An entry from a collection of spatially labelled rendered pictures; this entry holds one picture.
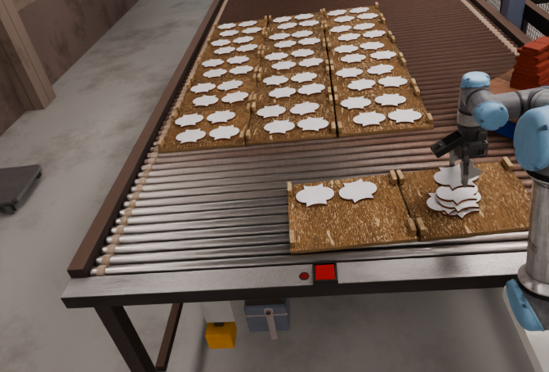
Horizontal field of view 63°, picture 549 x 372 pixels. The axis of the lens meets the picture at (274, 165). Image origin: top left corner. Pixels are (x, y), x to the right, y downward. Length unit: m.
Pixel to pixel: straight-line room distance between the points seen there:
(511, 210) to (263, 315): 0.88
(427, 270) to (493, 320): 1.12
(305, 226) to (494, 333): 1.25
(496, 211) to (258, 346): 1.34
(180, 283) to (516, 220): 1.10
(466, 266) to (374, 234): 0.29
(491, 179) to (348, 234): 0.58
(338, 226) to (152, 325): 1.42
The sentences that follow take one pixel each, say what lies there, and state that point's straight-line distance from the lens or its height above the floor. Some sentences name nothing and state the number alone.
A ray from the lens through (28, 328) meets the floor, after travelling 3.03.
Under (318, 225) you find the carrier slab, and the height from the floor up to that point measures 0.94.
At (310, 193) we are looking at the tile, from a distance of 1.68.
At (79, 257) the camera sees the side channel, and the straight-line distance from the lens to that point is 1.72.
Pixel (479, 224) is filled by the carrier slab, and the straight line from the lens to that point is 1.60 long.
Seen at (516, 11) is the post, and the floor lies 0.99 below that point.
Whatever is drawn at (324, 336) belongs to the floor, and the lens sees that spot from 2.41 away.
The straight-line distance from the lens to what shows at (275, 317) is 1.53.
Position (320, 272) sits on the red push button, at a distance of 1.43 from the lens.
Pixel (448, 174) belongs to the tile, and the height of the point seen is 1.05.
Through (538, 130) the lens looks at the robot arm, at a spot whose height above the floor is 1.53.
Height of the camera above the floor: 2.01
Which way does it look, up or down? 35 degrees down
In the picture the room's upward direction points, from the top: 9 degrees counter-clockwise
